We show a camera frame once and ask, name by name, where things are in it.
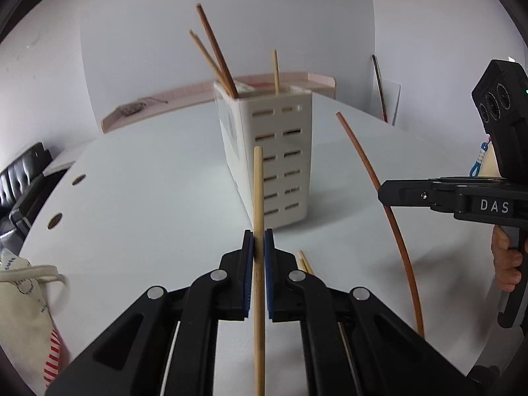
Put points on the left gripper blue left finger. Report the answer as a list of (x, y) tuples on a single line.
[(220, 295)]

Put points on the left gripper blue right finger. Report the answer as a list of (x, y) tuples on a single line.
[(326, 319)]

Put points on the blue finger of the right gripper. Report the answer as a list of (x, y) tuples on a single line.
[(405, 193)]

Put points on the cream plastic utensil holder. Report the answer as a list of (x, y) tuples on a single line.
[(281, 124)]

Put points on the wooden chopstick separate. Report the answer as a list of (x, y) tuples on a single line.
[(276, 72)]

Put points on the light wooden chopstick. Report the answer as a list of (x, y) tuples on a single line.
[(212, 64)]

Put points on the person right hand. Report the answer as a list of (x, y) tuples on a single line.
[(505, 260)]

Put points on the cream cartoon thermos bottle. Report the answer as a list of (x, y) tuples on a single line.
[(486, 164)]

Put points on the cream canvas tote bag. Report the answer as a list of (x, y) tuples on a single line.
[(28, 335)]

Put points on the dark wooden chopstick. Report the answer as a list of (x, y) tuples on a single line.
[(230, 84)]

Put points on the black leather sofa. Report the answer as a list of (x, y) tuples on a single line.
[(24, 191)]

